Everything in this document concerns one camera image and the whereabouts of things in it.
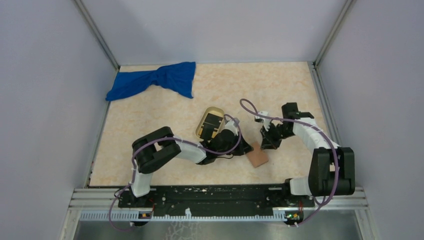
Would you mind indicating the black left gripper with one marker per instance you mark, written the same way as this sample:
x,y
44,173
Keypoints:
x,y
244,148

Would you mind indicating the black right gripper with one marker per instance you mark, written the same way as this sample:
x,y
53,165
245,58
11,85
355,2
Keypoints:
x,y
268,142

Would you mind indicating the beige oval plastic tray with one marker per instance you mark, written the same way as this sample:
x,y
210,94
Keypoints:
x,y
213,110

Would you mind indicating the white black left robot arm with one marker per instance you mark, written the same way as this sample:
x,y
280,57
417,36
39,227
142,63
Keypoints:
x,y
151,152

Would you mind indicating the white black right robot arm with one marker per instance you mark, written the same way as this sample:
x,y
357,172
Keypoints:
x,y
332,167

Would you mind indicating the black magnetic stripe card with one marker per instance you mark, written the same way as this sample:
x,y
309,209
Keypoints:
x,y
210,126

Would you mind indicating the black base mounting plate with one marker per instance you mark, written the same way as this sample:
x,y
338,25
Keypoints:
x,y
240,200

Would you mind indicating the blue cloth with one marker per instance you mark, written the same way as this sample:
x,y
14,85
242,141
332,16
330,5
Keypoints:
x,y
177,77

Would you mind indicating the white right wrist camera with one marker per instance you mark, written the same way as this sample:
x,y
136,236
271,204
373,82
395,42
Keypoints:
x,y
263,118

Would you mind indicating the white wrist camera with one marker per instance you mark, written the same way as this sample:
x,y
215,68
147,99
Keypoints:
x,y
263,118
233,126

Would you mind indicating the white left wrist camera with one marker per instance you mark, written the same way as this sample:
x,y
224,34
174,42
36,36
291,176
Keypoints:
x,y
233,126

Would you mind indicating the white slotted cable duct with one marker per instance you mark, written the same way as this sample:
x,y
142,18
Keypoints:
x,y
136,216

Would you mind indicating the aluminium right corner post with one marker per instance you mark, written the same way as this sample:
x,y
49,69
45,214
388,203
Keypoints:
x,y
335,29

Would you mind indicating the aluminium corner post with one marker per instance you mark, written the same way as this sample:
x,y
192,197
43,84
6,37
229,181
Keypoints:
x,y
96,33
335,29

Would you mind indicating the aluminium front rail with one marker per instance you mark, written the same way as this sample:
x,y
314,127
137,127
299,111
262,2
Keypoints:
x,y
102,198

